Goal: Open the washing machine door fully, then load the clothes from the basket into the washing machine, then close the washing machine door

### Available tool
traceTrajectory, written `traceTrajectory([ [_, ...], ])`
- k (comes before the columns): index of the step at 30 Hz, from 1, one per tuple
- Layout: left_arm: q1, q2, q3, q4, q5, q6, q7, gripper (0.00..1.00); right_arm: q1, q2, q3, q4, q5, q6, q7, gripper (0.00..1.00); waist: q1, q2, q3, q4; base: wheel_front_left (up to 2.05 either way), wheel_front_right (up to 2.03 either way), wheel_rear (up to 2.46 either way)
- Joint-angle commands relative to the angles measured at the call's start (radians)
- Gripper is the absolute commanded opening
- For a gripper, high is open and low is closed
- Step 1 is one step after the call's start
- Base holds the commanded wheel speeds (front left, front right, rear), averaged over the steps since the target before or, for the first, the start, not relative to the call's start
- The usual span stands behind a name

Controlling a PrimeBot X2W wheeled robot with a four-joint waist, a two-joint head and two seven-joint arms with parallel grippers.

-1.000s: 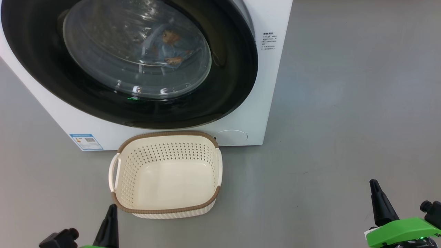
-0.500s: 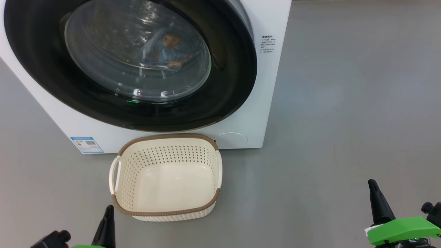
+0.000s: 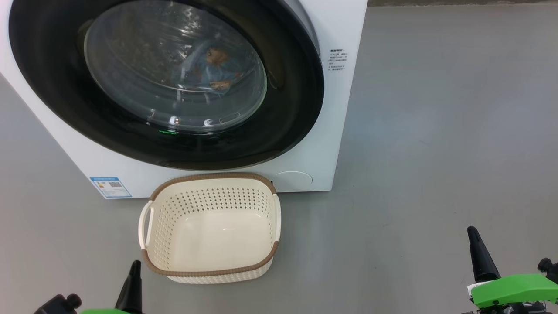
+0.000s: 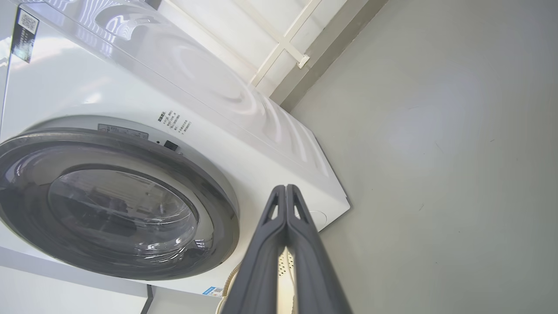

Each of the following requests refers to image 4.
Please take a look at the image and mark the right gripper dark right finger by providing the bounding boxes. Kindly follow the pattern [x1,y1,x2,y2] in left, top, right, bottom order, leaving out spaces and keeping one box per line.
[286,184,354,314]

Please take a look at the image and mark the grey warning label sticker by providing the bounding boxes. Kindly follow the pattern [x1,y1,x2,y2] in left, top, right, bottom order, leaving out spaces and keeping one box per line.
[98,124,149,140]

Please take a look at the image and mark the cream perforated laundry basket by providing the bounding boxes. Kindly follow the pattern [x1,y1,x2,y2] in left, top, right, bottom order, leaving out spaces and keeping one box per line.
[216,249,297,314]

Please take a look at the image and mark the black QR code sticker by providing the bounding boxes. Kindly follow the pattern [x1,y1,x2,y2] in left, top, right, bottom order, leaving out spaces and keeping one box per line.
[11,9,40,64]

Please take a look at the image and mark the white wall frame bars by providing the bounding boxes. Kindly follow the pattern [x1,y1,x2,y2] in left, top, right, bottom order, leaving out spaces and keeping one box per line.
[248,0,323,88]

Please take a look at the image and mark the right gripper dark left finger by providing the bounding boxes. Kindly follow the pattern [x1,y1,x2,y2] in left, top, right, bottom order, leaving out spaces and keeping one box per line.
[220,185,288,314]

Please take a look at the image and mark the small black text label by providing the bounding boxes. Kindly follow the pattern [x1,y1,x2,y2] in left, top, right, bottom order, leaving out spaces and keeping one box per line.
[158,111,192,133]

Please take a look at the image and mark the white front-load washing machine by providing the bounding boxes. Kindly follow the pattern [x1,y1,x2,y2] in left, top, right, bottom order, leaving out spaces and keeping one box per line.
[0,0,351,301]

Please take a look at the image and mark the round dark washer door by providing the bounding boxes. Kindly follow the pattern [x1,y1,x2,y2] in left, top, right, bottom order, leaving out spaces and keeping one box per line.
[0,127,240,280]

